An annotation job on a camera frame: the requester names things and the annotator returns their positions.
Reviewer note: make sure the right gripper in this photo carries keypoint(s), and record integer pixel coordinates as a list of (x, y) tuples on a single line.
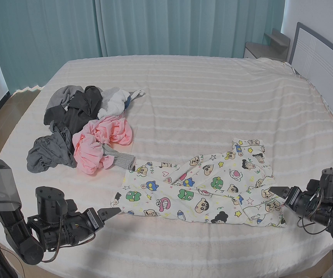
[(301, 203)]

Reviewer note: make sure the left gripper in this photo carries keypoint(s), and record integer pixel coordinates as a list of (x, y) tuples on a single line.
[(82, 224)]

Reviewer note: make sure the white printed pyjama top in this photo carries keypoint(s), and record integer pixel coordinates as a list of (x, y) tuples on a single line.
[(201, 190)]

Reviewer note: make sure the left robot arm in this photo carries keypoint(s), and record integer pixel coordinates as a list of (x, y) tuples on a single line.
[(13, 227)]

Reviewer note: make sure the pile of clothes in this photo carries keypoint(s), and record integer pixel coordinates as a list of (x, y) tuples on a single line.
[(73, 114)]

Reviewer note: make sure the pink garment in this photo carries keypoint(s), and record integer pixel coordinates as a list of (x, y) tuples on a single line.
[(97, 143)]

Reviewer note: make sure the bed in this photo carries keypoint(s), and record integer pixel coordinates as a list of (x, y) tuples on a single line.
[(201, 97)]

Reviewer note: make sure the grey bedside table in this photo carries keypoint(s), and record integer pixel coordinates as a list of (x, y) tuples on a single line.
[(259, 51)]

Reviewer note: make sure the blue-green curtain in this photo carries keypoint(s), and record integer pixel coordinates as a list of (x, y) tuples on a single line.
[(183, 16), (47, 30)]

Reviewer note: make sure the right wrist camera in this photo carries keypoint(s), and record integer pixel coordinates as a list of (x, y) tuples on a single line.
[(313, 187)]

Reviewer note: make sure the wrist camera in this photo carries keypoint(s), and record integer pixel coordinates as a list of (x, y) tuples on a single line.
[(313, 187), (70, 206)]

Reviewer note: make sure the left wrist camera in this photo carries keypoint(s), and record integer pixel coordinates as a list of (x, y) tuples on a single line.
[(70, 206)]

